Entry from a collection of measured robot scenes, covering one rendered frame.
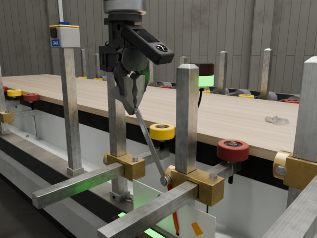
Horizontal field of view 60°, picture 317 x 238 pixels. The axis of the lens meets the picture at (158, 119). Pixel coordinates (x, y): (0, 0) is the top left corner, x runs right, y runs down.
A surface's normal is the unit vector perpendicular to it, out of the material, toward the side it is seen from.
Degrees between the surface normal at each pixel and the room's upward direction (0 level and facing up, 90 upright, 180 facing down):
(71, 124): 90
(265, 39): 90
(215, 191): 90
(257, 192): 90
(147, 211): 0
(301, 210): 0
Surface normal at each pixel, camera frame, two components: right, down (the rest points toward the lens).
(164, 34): -0.14, 0.23
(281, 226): 0.00, -0.97
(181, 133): -0.68, 0.18
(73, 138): 0.73, 0.16
